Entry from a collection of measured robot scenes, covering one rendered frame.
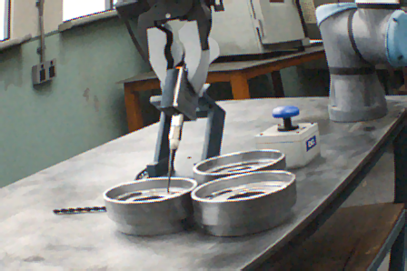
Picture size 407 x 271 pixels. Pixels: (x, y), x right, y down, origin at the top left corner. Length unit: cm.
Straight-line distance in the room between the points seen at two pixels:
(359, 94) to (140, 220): 60
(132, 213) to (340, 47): 61
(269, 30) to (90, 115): 86
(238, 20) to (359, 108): 191
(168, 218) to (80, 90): 232
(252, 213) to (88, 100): 243
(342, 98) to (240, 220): 58
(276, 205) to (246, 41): 239
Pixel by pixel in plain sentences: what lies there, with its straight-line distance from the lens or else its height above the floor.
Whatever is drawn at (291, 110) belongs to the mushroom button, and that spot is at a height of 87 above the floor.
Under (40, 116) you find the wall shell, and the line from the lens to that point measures 280.
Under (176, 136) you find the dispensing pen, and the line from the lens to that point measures 81.
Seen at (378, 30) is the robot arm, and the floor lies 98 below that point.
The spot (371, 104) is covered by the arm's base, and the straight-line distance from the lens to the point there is 123.
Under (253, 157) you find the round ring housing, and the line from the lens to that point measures 89.
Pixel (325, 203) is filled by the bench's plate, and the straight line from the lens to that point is 77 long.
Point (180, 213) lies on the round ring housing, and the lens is 73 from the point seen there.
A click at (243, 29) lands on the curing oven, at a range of 306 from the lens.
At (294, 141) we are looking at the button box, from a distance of 93.
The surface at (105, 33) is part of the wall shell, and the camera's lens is 319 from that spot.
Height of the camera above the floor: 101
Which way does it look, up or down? 9 degrees down
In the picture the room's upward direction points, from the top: 9 degrees counter-clockwise
